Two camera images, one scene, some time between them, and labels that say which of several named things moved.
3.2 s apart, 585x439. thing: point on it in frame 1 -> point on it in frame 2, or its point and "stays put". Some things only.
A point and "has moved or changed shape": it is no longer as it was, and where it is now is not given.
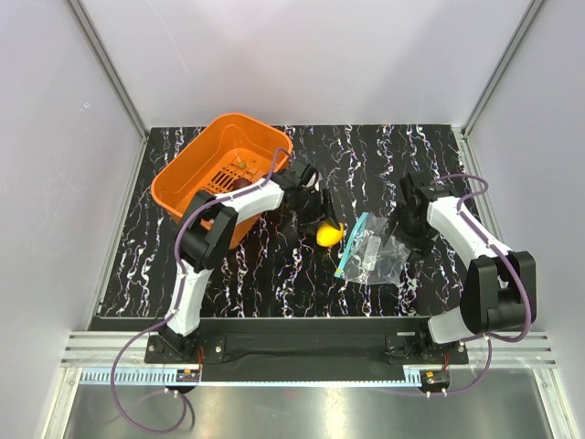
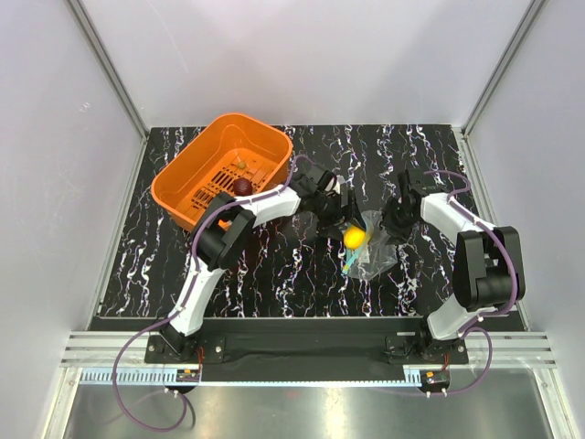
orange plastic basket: (235, 148) stays put
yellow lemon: (329, 236) has moved or changed shape
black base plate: (404, 340) stays put
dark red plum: (240, 183) stays put
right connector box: (434, 380) stays put
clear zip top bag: (366, 260) has moved or changed shape
